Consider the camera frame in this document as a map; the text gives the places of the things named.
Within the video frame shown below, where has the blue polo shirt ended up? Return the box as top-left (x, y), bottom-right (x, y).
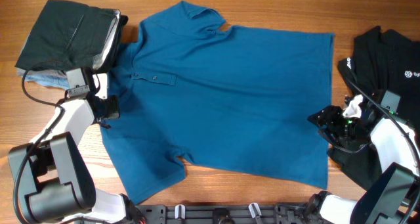
top-left (101, 1), bottom-right (334, 203)

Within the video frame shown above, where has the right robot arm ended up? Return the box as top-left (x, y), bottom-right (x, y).
top-left (303, 91), bottom-right (419, 223)

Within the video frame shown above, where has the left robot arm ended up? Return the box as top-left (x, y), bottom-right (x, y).
top-left (8, 68), bottom-right (144, 223)

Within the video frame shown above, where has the folded light blue garment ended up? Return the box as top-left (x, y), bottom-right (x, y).
top-left (25, 70), bottom-right (70, 90)

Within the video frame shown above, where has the black polo shirt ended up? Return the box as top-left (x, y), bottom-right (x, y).
top-left (327, 26), bottom-right (419, 190)

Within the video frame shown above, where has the folded dark green garment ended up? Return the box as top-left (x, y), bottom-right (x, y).
top-left (16, 0), bottom-right (128, 74)

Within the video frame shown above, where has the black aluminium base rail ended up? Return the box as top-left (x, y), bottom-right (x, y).
top-left (137, 203), bottom-right (316, 224)

